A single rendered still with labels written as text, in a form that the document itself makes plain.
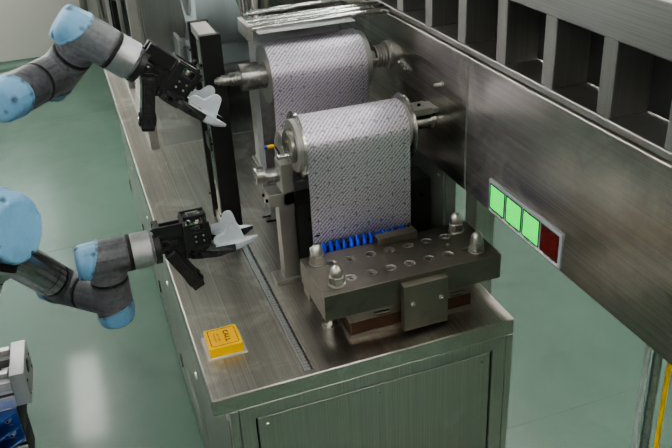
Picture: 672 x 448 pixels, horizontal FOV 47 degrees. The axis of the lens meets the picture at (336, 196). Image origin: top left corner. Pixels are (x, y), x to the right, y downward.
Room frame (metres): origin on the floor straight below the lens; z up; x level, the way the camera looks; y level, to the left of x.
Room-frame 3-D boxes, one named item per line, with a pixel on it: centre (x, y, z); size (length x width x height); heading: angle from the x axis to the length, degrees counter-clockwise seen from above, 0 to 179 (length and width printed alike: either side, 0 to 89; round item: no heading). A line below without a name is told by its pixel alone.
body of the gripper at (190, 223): (1.40, 0.32, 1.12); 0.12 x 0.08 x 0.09; 108
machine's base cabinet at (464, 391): (2.45, 0.33, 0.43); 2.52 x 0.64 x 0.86; 18
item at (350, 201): (1.53, -0.06, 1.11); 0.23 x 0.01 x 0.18; 108
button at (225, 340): (1.32, 0.25, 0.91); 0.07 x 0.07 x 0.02; 18
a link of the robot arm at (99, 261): (1.35, 0.47, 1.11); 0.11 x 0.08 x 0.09; 108
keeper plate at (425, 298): (1.34, -0.17, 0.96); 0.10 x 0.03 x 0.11; 108
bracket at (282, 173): (1.56, 0.13, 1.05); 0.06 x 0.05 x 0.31; 108
